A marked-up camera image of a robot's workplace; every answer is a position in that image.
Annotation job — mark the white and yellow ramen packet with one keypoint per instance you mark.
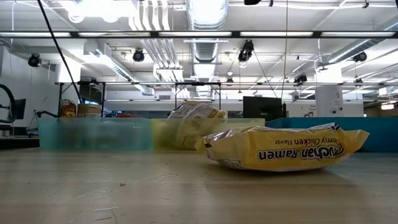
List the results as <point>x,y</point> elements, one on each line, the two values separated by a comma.
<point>196,109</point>

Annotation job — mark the yellow plastic bin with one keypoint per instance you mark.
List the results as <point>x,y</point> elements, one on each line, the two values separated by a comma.
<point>174,133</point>

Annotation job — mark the blue plastic bin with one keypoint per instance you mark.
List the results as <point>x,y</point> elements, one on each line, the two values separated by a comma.
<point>379,133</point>

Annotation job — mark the green plastic bin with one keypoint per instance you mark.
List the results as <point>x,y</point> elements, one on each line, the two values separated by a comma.
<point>93,133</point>

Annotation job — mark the orange spice packet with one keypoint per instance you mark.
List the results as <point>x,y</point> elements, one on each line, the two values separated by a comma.
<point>68,109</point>

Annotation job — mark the bright ceiling lamp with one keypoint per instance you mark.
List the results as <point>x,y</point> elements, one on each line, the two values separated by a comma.
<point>387,106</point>

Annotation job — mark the black hanging ceiling camera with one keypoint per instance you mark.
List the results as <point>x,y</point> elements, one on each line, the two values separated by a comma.
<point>245,51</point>
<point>300,78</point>
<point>360,56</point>
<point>138,55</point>
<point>34,60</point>

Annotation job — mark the small black side monitor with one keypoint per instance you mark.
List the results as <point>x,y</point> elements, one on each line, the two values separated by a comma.
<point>20,109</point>

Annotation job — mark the black overhead beam with lights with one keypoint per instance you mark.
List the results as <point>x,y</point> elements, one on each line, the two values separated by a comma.
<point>236,34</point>

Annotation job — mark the yellow chicken ramen packet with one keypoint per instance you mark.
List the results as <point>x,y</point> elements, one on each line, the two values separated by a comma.
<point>280,152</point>

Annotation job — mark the silver ceiling air duct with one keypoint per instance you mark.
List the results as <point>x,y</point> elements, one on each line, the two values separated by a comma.
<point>206,18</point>

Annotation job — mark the saffron glass jar cork lid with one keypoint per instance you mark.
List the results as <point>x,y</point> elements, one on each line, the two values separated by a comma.
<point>89,110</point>

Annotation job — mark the black distant table frame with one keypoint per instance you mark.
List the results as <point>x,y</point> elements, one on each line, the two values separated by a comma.
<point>175,99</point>

